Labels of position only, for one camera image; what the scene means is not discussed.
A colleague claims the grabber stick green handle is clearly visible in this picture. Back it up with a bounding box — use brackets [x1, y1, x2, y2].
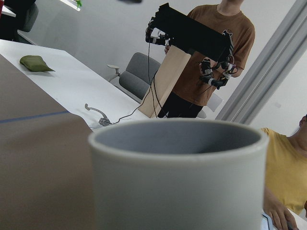
[84, 103, 112, 127]

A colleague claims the person in yellow shirt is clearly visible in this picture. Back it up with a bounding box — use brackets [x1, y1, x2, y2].
[261, 116, 307, 230]

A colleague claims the person in brown shirt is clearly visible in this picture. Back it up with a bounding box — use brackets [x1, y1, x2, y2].
[157, 0, 256, 119]

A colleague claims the cardboard sheet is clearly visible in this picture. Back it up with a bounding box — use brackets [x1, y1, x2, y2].
[138, 46, 191, 118]

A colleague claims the green cloth pouch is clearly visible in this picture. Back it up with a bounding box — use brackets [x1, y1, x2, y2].
[19, 55, 54, 72]

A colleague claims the white mug with handle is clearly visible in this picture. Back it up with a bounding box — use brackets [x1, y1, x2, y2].
[88, 118, 268, 230]

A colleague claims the black device with robot hands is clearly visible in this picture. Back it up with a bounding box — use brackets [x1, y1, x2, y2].
[145, 3, 235, 89]

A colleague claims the grey office chair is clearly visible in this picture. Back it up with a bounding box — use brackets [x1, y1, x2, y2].
[107, 52, 161, 102]

